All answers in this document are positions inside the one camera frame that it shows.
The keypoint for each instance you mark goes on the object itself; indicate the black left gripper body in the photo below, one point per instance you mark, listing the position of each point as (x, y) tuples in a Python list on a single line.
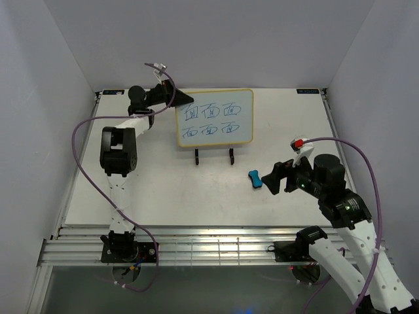
[(163, 95)]

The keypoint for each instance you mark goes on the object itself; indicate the left blue corner label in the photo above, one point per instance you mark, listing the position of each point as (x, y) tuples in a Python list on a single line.
[(113, 92)]

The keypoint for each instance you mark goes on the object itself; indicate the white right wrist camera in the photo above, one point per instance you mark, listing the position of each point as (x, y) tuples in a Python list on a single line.
[(302, 148)]

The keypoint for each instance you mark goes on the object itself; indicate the black wire whiteboard stand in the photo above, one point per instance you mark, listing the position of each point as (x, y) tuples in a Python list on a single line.
[(214, 155)]

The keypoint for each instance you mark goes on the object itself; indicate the blue whiteboard eraser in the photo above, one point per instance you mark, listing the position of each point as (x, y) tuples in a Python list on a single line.
[(255, 179)]

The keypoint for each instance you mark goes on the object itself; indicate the yellow framed small whiteboard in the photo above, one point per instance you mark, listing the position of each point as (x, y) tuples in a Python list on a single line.
[(215, 118)]

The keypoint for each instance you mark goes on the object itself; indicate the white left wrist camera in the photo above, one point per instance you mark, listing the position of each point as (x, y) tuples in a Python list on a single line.
[(159, 69)]

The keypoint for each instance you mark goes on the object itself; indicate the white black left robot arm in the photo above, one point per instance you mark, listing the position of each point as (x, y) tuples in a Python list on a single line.
[(118, 159)]

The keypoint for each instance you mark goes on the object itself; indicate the right blue corner label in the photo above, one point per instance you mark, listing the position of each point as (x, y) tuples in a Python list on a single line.
[(307, 91)]

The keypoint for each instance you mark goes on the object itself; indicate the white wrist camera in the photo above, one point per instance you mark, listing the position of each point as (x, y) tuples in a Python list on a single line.
[(159, 69), (302, 148)]

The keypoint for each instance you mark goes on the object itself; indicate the blue corner label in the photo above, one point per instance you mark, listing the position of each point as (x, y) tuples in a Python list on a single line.
[(113, 92), (307, 91)]

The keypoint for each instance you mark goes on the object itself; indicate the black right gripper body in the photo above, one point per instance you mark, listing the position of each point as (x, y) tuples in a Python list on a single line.
[(303, 176)]

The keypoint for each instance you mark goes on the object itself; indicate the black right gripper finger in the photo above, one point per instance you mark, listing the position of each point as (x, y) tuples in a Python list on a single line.
[(290, 185), (273, 179)]

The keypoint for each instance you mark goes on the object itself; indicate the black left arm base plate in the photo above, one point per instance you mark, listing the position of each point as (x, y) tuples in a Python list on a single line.
[(116, 253)]

